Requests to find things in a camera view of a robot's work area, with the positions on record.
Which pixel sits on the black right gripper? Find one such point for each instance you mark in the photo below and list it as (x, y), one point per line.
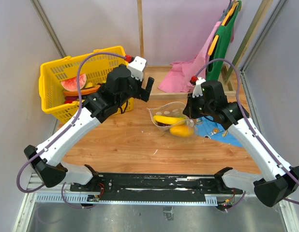
(189, 111)

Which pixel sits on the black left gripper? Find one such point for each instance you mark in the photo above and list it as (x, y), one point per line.
(141, 93)

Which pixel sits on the long yellow banana toy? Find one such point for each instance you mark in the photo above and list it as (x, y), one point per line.
(168, 120)

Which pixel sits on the clear zip top bag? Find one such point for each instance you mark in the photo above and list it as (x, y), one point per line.
(172, 109)

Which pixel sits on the yellow mango toy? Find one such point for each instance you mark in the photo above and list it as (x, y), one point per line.
(182, 131)

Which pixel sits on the dark purple mangosteen toy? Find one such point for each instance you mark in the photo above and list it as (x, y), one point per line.
(163, 125)

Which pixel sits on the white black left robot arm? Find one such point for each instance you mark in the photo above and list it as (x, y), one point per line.
(122, 83)

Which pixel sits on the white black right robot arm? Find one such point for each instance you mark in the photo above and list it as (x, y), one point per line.
(278, 179)

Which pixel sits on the blue cartoon print cloth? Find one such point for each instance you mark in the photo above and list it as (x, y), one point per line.
(207, 128)

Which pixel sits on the green cloth garment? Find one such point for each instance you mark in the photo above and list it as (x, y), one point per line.
(225, 32)

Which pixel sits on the pink cloth garment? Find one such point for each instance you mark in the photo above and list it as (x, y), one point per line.
(178, 78)

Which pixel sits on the yellow clothes hanger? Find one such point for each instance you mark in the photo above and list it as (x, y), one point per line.
(213, 45)

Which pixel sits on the watermelon slice toy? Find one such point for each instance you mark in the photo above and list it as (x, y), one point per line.
(71, 84)

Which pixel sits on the red chili pepper toy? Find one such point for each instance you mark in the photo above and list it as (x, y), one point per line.
(70, 99)

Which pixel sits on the orange hot dog toy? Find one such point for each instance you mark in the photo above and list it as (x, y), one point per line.
(85, 91)

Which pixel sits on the yellow plastic shopping basket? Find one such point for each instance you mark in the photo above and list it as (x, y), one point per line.
(53, 72)

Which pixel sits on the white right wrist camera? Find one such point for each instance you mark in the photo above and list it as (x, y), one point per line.
(197, 81)

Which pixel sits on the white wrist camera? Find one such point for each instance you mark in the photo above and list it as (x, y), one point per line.
(197, 81)
(137, 67)

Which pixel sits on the wooden clothes rack frame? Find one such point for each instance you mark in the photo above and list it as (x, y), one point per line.
(159, 70)

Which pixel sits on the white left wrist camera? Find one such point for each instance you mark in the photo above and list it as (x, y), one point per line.
(137, 67)

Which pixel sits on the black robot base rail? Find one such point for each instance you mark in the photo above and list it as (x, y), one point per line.
(156, 188)

